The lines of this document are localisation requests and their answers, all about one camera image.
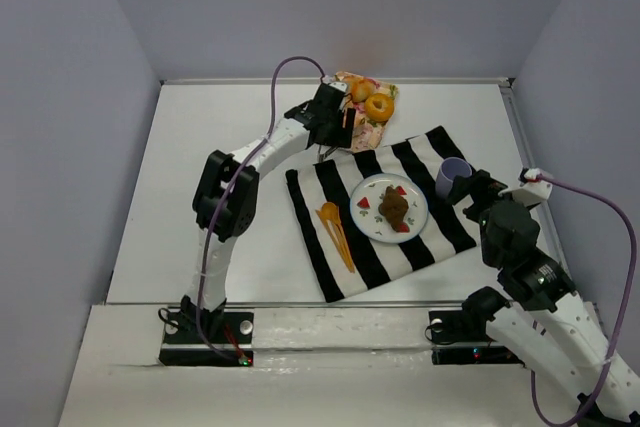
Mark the orange plastic fork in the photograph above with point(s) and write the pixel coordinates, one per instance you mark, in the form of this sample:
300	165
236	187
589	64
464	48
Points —
328	227

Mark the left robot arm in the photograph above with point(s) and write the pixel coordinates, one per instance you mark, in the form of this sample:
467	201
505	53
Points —
225	200

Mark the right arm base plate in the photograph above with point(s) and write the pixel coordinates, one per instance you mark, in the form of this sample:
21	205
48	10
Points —
457	339

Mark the brown chocolate croissant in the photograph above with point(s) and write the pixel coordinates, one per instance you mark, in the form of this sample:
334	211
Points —
393	209

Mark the floral rectangular tray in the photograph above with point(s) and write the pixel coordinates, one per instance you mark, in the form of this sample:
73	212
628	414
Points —
367	134

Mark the orange plastic knife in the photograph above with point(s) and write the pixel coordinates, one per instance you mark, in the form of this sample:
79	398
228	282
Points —
344	246

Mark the black white striped cloth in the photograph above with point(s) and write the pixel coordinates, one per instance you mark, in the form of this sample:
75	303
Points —
447	231

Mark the lilac plastic cup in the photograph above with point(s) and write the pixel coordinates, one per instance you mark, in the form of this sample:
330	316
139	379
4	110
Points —
449	170

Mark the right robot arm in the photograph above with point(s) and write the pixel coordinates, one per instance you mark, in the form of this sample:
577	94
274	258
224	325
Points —
538	313

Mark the orange plastic spoon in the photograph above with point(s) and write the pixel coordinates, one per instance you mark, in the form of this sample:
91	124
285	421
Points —
331	212

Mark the watermelon pattern plate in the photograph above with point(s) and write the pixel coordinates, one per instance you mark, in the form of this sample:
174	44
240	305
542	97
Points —
368	196

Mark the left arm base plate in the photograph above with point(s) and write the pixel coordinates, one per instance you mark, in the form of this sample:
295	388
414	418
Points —
230	346

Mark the large striped bread roll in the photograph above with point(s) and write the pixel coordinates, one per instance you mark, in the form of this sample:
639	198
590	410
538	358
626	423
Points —
360	88

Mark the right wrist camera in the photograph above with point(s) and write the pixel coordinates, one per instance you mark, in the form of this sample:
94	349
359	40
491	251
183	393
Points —
532	189

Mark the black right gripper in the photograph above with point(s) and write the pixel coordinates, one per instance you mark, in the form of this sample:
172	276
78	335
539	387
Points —
470	192

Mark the orange bagel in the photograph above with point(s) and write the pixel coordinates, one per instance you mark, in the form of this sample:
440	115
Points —
379	107

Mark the metal serving tongs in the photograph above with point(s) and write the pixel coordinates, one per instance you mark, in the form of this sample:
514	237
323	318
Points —
325	152

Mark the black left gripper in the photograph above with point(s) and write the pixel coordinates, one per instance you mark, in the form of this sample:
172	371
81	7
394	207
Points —
335	128

